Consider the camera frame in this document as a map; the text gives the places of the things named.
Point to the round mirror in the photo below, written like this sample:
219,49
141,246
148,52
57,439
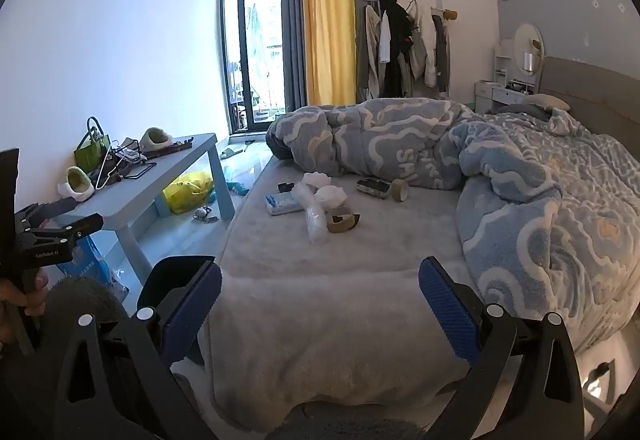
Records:
527,40

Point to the blue printed packet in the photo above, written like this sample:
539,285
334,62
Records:
90,265

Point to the flat white fluffy cloth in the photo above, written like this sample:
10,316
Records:
315,180

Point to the small grey toy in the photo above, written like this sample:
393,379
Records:
204,214

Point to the green tote bag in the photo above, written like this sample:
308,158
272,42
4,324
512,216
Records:
90,157

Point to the glass balcony door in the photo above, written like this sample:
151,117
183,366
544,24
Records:
260,45

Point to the white shirt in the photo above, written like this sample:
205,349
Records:
384,40

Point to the black clip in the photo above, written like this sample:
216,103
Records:
286,187

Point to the white vanity table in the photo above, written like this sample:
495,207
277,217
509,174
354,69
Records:
500,95

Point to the white green slipper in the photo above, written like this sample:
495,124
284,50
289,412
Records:
77,185
156,140

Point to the person's grey fleece clothing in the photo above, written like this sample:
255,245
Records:
85,292

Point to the blue toy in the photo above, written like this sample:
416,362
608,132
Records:
235,186

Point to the blue white wipes pack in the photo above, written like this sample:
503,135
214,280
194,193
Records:
282,204

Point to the grey garment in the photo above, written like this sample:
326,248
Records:
441,55

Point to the black tissue pack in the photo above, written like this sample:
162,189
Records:
374,187

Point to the beige coat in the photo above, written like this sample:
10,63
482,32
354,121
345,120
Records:
367,55

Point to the light blue low table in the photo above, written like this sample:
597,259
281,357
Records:
145,180

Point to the yellow plastic bag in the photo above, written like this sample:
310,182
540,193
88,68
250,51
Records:
187,192

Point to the rolled white fluffy cloth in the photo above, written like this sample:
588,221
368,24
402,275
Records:
332,196

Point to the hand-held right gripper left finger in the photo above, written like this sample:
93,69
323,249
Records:
200,305

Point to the yellow curtain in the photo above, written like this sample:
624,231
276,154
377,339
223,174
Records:
327,20

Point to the black coat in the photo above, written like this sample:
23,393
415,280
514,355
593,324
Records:
397,50

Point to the person's left hand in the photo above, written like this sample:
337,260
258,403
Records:
37,292

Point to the clear plastic bag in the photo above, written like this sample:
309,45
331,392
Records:
312,220

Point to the white jacket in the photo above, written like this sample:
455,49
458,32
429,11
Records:
426,55

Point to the brown cardboard tape roll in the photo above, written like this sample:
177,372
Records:
399,190

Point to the dark wooden hanger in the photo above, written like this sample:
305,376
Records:
170,148

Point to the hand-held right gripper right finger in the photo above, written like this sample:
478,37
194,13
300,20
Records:
445,310

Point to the blue patterned fleece blanket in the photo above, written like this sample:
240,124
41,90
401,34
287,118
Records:
500,180

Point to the beige headboard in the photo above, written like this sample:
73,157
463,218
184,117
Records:
590,95

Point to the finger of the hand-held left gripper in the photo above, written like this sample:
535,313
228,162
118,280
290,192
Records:
65,232
50,210

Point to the beige pillow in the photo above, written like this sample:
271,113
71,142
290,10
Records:
547,101

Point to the pale green slipper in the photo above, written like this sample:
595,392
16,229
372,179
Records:
231,153

